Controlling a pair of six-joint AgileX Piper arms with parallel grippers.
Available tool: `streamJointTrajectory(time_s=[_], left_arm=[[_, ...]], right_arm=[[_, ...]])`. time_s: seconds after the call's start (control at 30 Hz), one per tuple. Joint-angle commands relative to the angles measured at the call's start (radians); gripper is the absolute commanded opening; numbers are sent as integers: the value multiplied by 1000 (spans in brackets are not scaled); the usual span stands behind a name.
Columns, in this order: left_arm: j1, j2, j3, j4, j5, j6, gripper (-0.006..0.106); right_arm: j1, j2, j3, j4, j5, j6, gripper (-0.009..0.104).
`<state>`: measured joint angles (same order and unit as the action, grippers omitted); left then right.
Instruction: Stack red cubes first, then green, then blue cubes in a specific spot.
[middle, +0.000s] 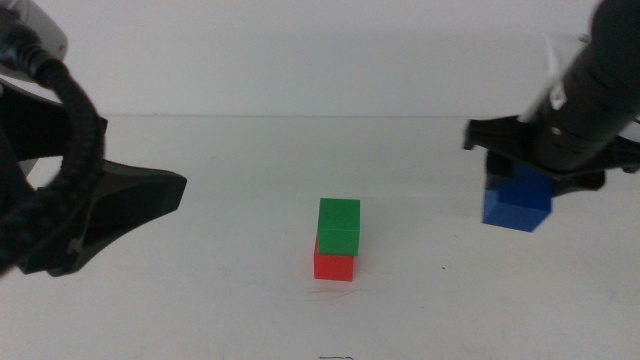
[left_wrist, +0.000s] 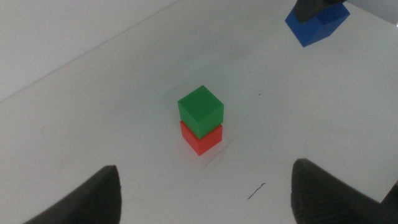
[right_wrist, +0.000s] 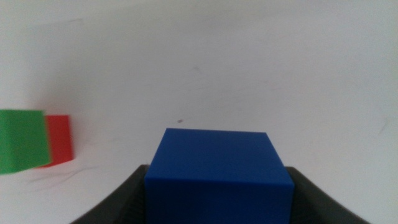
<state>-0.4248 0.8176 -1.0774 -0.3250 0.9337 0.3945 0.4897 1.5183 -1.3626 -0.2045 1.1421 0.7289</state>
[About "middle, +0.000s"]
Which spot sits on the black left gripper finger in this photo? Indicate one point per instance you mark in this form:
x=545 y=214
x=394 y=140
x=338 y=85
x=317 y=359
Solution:
x=135 y=200

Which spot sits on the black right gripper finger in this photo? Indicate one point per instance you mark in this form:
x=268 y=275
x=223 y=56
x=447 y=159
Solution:
x=497 y=172
x=577 y=184

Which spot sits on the blue cube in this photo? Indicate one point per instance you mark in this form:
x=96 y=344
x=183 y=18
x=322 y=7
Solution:
x=520 y=210

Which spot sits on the green cube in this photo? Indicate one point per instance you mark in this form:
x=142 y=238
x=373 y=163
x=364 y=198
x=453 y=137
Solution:
x=339 y=225

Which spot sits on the red cube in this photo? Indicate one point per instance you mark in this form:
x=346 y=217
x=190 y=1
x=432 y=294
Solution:
x=334 y=269

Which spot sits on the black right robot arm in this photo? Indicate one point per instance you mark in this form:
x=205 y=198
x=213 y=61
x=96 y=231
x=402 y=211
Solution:
x=620 y=25

